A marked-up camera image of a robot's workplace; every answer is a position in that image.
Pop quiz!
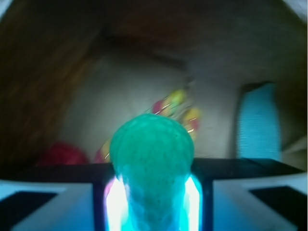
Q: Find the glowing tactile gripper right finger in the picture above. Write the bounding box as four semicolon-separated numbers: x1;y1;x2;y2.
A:
184;158;308;231

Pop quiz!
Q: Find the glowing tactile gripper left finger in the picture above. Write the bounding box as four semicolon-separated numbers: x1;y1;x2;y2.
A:
0;166;128;231

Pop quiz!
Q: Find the green rubber ball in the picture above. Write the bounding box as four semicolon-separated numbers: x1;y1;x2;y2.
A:
110;114;194;231

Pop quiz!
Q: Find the red cloth toy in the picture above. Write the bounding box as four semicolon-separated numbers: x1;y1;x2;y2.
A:
36;142;89;166

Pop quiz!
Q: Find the teal cloth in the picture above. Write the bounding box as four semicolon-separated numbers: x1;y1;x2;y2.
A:
236;83;282;161

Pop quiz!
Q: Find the brown paper bag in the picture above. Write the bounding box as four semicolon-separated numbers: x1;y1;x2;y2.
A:
0;0;308;175

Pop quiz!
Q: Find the twisted rope toy right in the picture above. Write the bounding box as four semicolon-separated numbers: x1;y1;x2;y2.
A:
94;107;201;164

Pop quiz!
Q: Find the twisted rope toy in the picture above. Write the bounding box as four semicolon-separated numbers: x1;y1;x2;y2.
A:
94;107;201;164
151;89;187;117

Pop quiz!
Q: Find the twisted rope toy left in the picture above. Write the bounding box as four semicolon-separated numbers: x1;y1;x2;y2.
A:
151;89;187;117

